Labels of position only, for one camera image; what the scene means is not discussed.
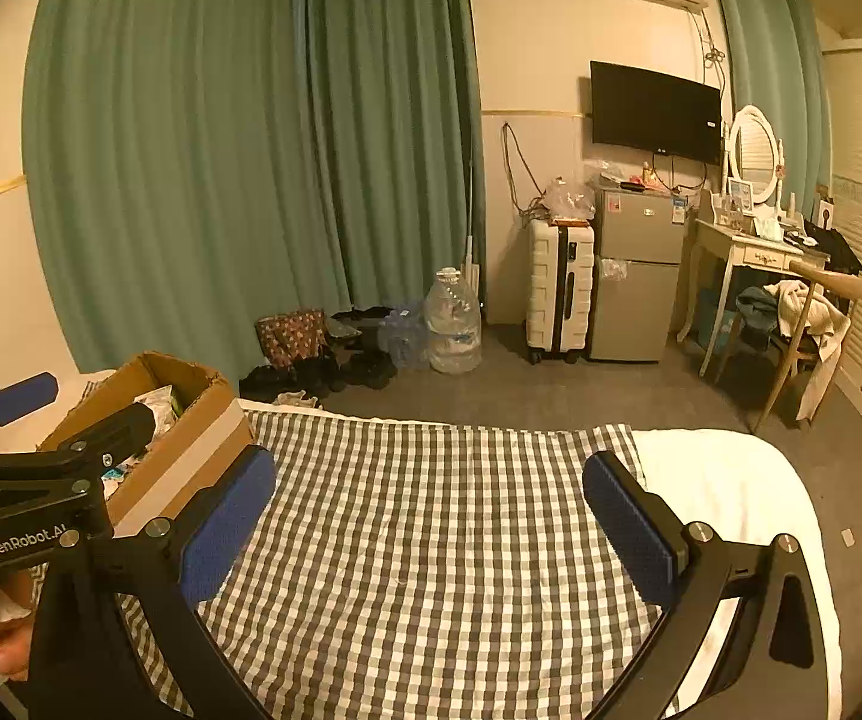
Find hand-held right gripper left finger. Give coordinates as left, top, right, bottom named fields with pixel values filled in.
left=26, top=444, right=278, bottom=720

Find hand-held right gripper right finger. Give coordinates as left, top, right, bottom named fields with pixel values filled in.
left=582, top=451, right=830, bottom=720

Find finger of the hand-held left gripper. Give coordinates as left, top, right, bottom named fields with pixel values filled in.
left=0, top=373, right=59, bottom=462
left=37, top=403, right=156, bottom=467

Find pile of small medicine packets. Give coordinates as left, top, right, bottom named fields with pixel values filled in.
left=104, top=386, right=184, bottom=482

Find large cardboard box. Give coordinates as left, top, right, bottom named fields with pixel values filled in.
left=39, top=351, right=256, bottom=535

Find white bed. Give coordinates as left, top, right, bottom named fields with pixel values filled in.
left=0, top=371, right=845, bottom=720

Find brown patterned bag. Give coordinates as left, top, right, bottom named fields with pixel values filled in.
left=255, top=309, right=327, bottom=370

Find grey white checked blanket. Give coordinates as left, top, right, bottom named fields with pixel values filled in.
left=26, top=382, right=680, bottom=720

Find pile of black shoes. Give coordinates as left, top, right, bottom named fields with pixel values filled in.
left=240, top=306, right=398, bottom=402

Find blue bin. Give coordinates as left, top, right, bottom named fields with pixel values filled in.
left=693, top=289, right=740, bottom=350

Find silver two-door fridge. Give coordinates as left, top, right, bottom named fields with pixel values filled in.
left=588, top=184, right=691, bottom=363

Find white suitcase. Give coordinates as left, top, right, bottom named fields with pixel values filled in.
left=526, top=219, right=597, bottom=365

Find dark blue cloth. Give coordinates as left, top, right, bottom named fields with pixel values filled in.
left=735, top=286, right=781, bottom=331

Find pack of small water bottles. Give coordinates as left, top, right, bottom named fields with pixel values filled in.
left=378, top=304, right=432, bottom=370

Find wide green curtain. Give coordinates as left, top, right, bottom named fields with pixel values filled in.
left=22, top=0, right=488, bottom=391

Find large clear water bottle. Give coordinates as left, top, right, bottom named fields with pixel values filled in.
left=423, top=268, right=483, bottom=374

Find cream clothes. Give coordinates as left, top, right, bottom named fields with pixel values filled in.
left=765, top=280, right=851, bottom=362

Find white vanity table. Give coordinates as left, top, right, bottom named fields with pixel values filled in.
left=675, top=191, right=830, bottom=377

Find wooden chair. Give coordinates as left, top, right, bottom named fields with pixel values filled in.
left=753, top=259, right=862, bottom=434

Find white pole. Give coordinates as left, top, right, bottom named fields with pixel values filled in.
left=465, top=154, right=482, bottom=302

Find clear plastic bag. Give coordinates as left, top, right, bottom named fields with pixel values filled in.
left=540, top=176, right=597, bottom=226

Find small things on fridge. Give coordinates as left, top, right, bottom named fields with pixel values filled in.
left=600, top=163, right=702, bottom=193

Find black cloth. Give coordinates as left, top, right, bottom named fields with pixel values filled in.
left=802, top=219, right=862, bottom=275

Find white oval mirror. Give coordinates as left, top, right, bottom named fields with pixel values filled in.
left=723, top=105, right=786, bottom=207

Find narrow green curtain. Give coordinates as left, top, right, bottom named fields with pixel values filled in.
left=708, top=0, right=833, bottom=197

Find dark wall cable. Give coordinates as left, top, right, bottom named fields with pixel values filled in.
left=502, top=120, right=553, bottom=222

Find black wall television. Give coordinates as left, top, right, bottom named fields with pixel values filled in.
left=590, top=60, right=723, bottom=164

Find hanging television cables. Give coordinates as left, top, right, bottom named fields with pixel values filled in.
left=690, top=7, right=729, bottom=85

